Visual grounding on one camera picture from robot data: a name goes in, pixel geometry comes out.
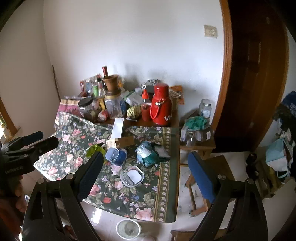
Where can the small clear glass jar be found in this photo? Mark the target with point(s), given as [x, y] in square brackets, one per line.
[187, 136]

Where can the dark bottle with red cap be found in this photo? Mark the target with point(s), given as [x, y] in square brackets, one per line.
[105, 70]

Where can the light blue plastic bag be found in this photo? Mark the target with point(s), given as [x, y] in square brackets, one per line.
[276, 150]

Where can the white plastic bucket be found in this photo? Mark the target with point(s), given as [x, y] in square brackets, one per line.
[122, 229]

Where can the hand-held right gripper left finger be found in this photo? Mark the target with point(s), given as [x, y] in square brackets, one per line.
[92, 171]

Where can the person's left hand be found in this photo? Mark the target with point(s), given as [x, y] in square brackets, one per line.
[19, 192]

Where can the small green bottle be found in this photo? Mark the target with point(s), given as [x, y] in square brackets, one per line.
[95, 91]

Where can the pink striped bag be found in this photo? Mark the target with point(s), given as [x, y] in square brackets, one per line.
[67, 106]

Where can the dark clothes pile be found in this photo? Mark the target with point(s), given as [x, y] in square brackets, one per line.
[286, 111]

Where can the red drink can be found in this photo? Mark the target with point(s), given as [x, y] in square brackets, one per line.
[103, 115]

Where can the green plastic wrapper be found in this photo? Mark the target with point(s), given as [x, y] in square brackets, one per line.
[93, 149]

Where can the red sauce squeeze bottle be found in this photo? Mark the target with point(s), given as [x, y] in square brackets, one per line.
[145, 113]

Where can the wooden window frame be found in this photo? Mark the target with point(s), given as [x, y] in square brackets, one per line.
[9, 120]

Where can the orange patterned packet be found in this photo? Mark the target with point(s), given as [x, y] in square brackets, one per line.
[177, 92]

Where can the long white box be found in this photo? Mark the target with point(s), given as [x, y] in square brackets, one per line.
[118, 128]

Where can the green custard apple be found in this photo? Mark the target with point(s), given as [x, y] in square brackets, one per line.
[134, 112]

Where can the tall clear glass jar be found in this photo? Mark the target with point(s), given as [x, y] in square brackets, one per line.
[205, 109]

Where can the metal pot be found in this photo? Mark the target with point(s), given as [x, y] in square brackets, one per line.
[151, 82]

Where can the glass jar with black lid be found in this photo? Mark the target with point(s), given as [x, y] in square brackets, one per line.
[87, 111]

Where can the small cardboard box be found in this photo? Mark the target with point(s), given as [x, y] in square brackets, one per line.
[124, 141]

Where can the wooden stool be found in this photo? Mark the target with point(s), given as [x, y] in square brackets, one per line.
[196, 208]

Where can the floral green tablecloth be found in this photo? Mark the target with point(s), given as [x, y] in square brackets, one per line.
[138, 201]

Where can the beige wall switch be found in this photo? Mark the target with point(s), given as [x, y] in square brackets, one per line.
[210, 30]

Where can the blue green plastic bag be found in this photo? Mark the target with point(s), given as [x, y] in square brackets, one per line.
[148, 155]

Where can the brown wooden door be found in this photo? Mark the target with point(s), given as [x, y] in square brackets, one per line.
[254, 81]

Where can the blue lidded plastic jar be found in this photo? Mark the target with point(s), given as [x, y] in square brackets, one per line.
[114, 156]

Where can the green cloth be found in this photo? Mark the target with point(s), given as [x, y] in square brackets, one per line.
[196, 122]

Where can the glass jar with brown contents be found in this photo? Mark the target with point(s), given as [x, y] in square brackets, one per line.
[204, 135]

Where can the pale green carton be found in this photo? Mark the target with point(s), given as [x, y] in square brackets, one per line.
[134, 98]

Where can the wooden side table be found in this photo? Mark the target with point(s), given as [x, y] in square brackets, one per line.
[198, 146]

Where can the clear plastic jar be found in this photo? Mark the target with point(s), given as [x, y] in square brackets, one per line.
[113, 106]

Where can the wooden mortar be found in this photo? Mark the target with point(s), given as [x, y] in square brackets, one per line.
[111, 84]

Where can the colourful snack packet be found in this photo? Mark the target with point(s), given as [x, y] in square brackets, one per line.
[86, 87]

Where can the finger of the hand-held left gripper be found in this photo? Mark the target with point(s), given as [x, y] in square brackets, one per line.
[32, 136]
[46, 143]

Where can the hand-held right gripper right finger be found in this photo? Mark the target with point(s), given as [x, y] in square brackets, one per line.
[201, 176]

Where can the clear plastic food container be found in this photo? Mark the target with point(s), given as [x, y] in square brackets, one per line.
[131, 177]

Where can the red thermos jug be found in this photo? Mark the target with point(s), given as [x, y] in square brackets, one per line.
[159, 109]

